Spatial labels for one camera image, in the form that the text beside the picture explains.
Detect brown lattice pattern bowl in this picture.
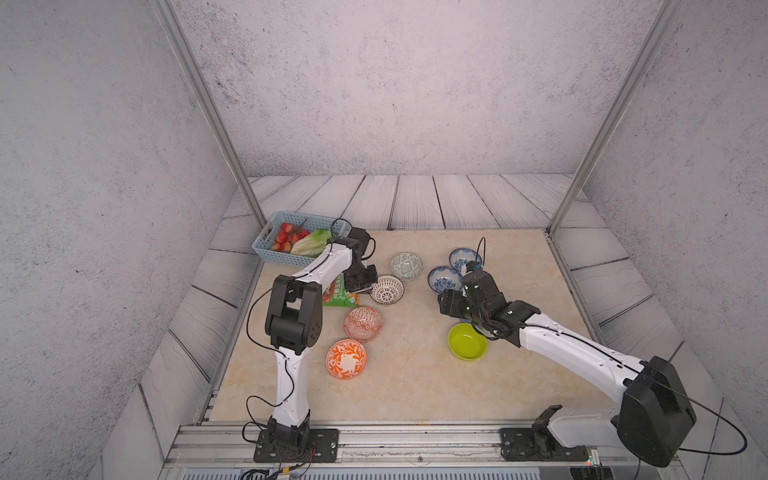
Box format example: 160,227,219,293
370,275,405,305

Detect blue floral bowl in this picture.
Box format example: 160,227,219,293
449,247,483,276
427,266,463,294

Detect red diamond pattern bowl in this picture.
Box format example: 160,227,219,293
343,306,383,343

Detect green geometric pattern bowl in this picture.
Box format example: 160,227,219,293
389,252,424,282

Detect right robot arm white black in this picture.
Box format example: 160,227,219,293
438,270,696,468

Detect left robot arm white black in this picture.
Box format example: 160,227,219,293
265,227,378,451

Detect green snack chip bag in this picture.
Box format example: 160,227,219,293
323,275,360,307

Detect lime green bowl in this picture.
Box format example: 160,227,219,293
448,323,488,361

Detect green lettuce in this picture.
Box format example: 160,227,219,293
291,229,332,258

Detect red strawberries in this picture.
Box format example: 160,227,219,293
271,222,309,253

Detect orange floral bowl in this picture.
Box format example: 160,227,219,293
325,339,368,380

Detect light blue plastic basket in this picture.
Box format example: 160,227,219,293
252,211,352,269

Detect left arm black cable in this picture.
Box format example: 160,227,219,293
241,217,376,445

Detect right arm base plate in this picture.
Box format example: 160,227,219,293
499,428,590,462

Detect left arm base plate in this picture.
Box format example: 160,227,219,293
253,428,339,464

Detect aluminium front rail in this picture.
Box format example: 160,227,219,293
159,421,688,479

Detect left aluminium frame post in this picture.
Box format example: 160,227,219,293
151,0,266,227

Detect aluminium frame post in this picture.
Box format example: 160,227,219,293
151,0,266,227
545,0,684,239

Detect right aluminium frame post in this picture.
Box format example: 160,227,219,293
545,0,684,239

